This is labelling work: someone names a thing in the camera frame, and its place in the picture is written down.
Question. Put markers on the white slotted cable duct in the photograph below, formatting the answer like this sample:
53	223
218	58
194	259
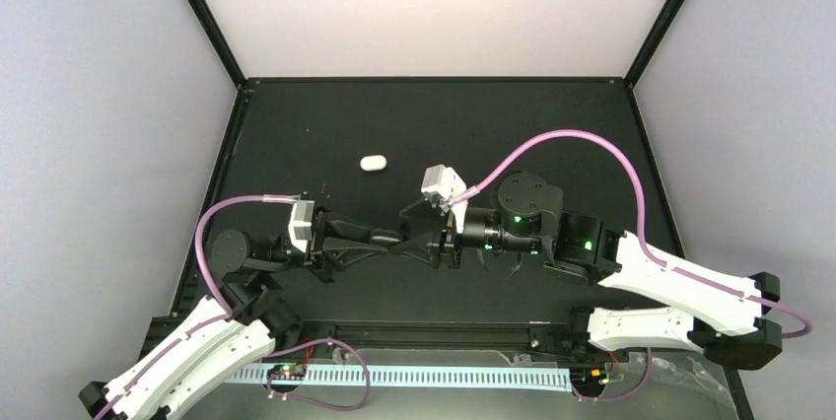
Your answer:
531	378

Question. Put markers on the right black frame post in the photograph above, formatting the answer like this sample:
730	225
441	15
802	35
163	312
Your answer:
652	41

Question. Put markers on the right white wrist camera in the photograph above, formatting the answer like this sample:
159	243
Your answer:
442	186

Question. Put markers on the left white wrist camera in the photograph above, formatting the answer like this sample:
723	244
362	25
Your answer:
300	226

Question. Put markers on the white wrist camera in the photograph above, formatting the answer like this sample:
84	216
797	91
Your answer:
300	226
442	186

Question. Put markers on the black front mounting rail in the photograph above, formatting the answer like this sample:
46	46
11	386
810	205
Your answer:
558	342

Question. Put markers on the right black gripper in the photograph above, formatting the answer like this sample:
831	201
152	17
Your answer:
430	253

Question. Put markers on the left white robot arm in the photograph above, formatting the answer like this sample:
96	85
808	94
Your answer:
242	319

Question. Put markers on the left black frame post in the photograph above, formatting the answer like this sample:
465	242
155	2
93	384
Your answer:
213	32

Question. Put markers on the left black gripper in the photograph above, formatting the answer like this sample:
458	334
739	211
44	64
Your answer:
334	246

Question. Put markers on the white earbud charging case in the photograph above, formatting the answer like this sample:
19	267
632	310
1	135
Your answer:
373	163

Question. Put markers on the black frame post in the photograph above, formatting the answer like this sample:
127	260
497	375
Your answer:
213	32
652	41

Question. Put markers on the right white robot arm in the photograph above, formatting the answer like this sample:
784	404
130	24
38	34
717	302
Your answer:
696	309

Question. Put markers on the black earbud charging case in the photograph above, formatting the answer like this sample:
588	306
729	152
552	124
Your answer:
385	238

